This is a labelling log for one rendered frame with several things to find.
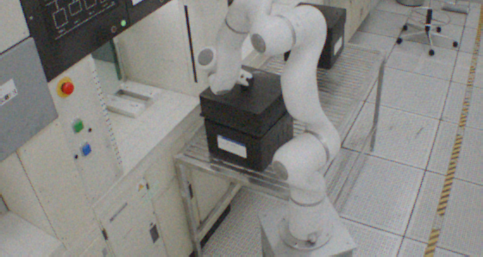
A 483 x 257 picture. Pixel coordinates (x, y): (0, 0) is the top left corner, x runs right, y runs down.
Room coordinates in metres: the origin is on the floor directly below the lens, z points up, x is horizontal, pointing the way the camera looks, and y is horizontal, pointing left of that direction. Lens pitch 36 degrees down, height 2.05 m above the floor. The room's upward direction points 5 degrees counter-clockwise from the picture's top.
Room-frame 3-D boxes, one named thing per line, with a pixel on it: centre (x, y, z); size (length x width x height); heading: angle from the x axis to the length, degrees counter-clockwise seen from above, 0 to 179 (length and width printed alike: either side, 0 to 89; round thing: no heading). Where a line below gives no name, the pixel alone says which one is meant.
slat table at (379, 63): (1.92, -0.32, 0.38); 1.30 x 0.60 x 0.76; 147
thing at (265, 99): (1.57, -0.06, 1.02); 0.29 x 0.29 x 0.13; 52
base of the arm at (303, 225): (1.06, -0.21, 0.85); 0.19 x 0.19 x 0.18
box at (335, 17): (2.32, -0.49, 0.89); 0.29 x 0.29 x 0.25; 59
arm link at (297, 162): (1.04, -0.19, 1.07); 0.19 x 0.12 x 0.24; 126
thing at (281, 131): (1.57, -0.06, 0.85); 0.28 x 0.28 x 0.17; 52
